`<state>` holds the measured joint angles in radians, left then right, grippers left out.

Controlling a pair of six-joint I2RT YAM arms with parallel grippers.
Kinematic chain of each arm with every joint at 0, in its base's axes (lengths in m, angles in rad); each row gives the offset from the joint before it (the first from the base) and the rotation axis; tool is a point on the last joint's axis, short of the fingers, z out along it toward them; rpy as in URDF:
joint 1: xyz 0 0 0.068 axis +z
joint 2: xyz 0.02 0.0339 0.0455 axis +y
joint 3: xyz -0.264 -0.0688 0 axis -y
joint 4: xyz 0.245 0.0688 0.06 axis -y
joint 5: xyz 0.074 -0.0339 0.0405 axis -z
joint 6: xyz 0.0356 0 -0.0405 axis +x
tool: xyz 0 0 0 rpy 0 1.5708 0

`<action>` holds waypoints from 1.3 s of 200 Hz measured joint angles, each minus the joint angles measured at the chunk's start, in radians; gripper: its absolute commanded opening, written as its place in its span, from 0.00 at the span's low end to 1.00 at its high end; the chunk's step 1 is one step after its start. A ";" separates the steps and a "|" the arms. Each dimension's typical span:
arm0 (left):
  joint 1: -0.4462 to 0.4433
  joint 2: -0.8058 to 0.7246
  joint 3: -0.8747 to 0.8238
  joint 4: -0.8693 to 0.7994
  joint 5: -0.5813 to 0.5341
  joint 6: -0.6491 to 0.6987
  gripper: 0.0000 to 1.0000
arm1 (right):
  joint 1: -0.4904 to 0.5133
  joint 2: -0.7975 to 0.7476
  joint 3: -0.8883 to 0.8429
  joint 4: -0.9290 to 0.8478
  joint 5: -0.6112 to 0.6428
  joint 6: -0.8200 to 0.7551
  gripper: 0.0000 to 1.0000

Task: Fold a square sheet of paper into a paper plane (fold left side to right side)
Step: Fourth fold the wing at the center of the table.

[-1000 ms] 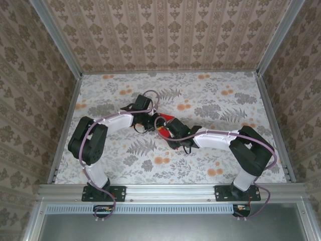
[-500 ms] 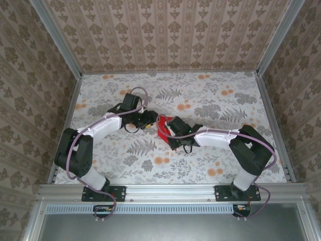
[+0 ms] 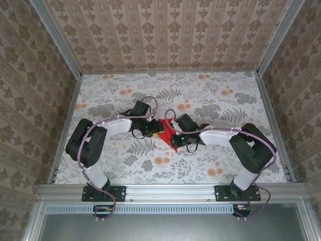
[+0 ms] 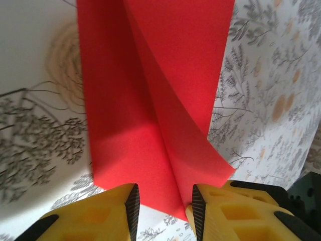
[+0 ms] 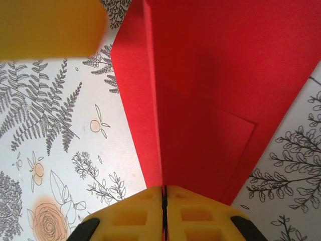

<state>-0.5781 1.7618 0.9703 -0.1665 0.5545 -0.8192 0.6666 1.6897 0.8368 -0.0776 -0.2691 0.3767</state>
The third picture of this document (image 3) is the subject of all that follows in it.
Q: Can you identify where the red cloth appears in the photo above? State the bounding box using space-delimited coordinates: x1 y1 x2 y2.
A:
157 117 182 153

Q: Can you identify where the floral table covering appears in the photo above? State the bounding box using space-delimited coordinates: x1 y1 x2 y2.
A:
54 72 288 185

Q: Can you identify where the grey metal panel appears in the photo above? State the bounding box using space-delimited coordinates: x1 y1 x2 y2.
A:
37 203 309 241

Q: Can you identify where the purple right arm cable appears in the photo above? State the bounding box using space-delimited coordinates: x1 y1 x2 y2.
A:
164 109 278 221

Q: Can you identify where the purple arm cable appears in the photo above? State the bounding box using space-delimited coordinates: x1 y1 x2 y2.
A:
164 109 278 221
78 96 158 223

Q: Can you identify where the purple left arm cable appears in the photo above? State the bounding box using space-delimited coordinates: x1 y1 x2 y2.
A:
78 96 158 223

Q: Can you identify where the aluminium mounting rail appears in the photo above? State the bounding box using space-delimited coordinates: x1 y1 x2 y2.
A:
37 184 307 201

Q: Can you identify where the aluminium rear rail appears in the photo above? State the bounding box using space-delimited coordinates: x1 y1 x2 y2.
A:
80 70 259 75

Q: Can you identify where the grey slotted cable duct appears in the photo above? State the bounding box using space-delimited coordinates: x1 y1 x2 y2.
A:
46 203 238 214

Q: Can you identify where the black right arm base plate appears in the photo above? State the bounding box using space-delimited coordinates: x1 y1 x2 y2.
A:
215 185 261 202

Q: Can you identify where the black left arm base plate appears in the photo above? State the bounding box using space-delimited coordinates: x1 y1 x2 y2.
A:
82 185 126 202

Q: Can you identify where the aluminium side rail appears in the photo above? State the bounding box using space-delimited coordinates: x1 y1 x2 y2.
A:
47 75 83 184
255 72 296 183

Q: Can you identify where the aluminium frame post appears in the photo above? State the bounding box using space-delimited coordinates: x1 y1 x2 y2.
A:
257 0 306 76
29 0 83 79

